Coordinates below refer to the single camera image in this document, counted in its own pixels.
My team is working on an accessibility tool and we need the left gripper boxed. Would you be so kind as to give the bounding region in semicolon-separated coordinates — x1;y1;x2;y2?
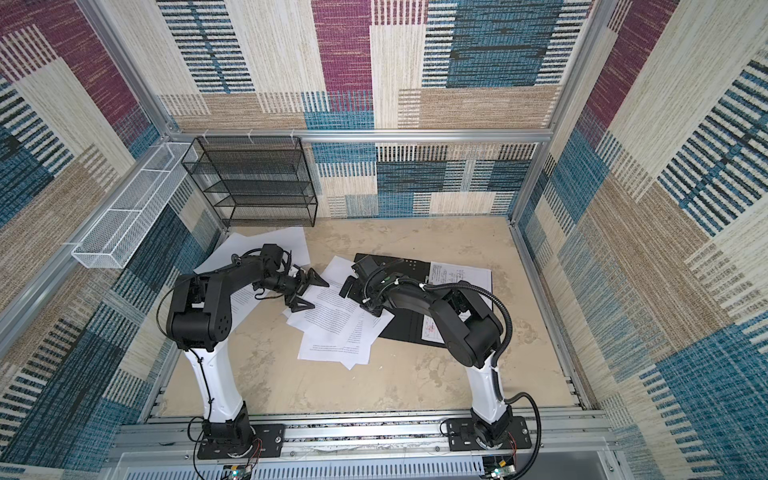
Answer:
258;273;329;316

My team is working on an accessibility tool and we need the orange black file folder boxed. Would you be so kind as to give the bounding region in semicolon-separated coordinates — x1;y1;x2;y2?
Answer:
352;259;469;351

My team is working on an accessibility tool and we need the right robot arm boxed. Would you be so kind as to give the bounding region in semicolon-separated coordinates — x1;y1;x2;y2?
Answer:
340;256;512;449

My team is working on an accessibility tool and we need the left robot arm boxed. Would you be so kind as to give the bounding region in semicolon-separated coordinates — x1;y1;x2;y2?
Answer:
162;244;329;458

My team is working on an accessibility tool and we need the large front text sheet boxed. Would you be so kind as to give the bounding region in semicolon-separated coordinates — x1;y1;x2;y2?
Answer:
287;256;394;345

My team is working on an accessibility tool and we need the right text paper sheet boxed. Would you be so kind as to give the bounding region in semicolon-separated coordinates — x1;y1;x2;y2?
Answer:
298;328;372;370

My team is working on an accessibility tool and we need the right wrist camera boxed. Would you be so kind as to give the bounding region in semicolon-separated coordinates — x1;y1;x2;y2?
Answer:
354;255;379;279

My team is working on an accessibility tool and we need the black wire mesh shelf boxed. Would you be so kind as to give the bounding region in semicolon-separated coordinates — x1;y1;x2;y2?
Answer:
181;136;318;228

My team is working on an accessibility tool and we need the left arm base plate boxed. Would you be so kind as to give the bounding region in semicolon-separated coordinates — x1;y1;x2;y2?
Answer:
195;423;286;462

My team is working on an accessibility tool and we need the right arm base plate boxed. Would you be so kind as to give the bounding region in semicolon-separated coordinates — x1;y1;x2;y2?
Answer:
439;416;533;451

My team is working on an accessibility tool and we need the white wire mesh basket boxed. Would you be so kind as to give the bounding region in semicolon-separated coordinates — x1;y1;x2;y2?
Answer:
72;142;189;269

